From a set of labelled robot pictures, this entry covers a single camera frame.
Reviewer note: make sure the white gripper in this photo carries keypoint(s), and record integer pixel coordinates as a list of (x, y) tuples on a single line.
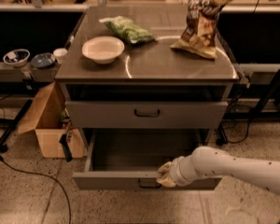
[(176, 172)]

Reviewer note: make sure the grey drawer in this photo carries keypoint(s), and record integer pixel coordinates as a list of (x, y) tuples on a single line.
[(153, 115), (130, 159)]

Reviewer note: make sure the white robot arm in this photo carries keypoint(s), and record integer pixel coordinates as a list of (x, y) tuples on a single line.
[(208, 162)]

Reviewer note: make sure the grey drawer cabinet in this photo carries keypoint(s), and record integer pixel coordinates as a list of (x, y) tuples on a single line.
[(153, 72)]

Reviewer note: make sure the grey top drawer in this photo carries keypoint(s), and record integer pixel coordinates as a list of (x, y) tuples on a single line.
[(153, 115)]

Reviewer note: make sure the black tool in box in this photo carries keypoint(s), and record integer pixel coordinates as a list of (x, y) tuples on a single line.
[(63, 141)]

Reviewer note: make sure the black stand right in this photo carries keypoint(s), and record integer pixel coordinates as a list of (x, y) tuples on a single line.
[(257, 111)]

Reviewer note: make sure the cardboard box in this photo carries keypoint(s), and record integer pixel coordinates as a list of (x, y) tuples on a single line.
[(43, 117)]

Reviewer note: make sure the green chip bag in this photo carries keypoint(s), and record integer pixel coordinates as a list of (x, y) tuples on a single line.
[(127, 30)]

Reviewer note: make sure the small white cup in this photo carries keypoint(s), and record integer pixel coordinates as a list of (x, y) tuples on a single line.
[(60, 54)]

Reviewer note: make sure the dark blue bowl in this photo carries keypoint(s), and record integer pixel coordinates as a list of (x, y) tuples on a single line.
[(43, 60)]

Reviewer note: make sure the black pole on floor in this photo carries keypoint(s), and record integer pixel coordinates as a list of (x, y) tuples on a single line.
[(11, 125)]

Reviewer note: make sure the brown chip bag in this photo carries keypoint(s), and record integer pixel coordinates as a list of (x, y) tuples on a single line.
[(199, 35)]

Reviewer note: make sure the white blue-rimmed bowl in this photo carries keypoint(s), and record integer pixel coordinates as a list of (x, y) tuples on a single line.
[(17, 57)]

